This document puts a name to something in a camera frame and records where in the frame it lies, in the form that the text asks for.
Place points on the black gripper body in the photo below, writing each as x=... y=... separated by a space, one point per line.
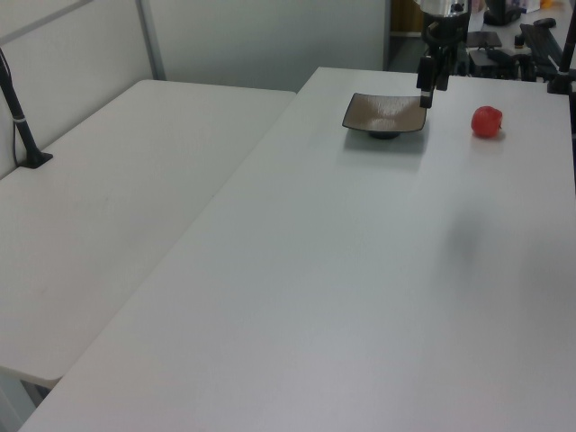
x=445 y=31

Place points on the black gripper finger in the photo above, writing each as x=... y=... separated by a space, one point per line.
x=425 y=81
x=443 y=67

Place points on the red apple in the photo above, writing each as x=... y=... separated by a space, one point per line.
x=486 y=121

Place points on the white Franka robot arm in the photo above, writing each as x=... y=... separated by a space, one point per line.
x=445 y=6

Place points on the square brown ceramic plate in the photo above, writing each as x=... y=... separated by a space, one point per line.
x=384 y=112

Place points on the flat black box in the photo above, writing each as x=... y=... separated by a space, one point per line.
x=485 y=38

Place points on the yellow wooden cabinet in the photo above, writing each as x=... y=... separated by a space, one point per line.
x=405 y=15

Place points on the black desk device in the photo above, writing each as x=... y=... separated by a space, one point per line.
x=499 y=60

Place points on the black monitor stand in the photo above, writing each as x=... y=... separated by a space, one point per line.
x=501 y=11

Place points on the black keyboard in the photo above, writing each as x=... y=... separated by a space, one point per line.
x=542 y=42

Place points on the black computer mouse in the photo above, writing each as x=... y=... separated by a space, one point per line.
x=544 y=22

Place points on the white side table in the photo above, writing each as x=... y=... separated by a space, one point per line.
x=90 y=180

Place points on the black pole with white band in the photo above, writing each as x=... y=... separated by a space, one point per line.
x=18 y=126

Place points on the black camera pole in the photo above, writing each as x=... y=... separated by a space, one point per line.
x=564 y=63

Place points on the grey partition frame post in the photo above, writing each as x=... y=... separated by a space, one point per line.
x=150 y=40

